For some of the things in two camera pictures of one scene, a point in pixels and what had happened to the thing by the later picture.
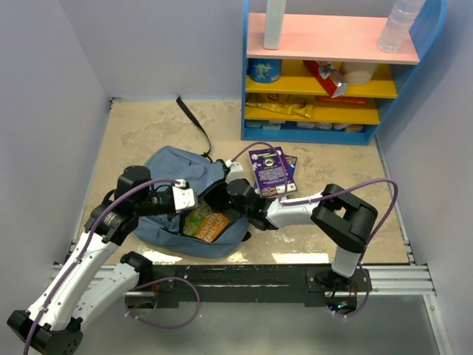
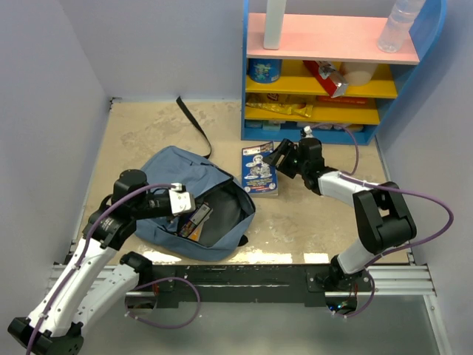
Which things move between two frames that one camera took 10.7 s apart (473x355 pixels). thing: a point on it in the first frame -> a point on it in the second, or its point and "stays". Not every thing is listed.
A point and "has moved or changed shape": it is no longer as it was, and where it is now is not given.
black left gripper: x=174 y=212 stays
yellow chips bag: x=290 y=103 stays
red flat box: x=344 y=99 stays
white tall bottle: x=274 y=21 stays
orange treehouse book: x=203 y=223 has moved or changed shape
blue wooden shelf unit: x=331 y=82 stays
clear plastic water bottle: x=398 y=24 stays
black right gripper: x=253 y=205 -> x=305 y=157
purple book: x=269 y=171 -> x=192 y=220
